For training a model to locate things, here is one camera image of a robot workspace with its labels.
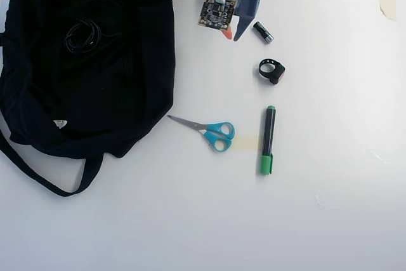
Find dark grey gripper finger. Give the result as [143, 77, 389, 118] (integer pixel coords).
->
[233, 0, 263, 43]

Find black braided USB cable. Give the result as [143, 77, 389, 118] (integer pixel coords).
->
[63, 20, 104, 55]

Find black fabric bag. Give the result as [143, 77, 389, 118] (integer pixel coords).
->
[0, 0, 177, 198]

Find small black cylindrical flashlight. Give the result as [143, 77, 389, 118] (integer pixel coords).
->
[252, 21, 274, 45]

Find green and black marker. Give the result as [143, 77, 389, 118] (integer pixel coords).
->
[259, 105, 277, 176]

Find beige masking tape strip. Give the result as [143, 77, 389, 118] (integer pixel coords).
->
[233, 136, 260, 152]
[377, 0, 398, 22]

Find bare camera circuit board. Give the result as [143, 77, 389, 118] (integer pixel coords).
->
[199, 0, 239, 30]

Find black ring clip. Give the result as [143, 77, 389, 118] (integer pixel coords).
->
[256, 58, 286, 86]

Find blue-handled scissors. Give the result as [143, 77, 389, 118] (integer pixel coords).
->
[167, 114, 236, 154]

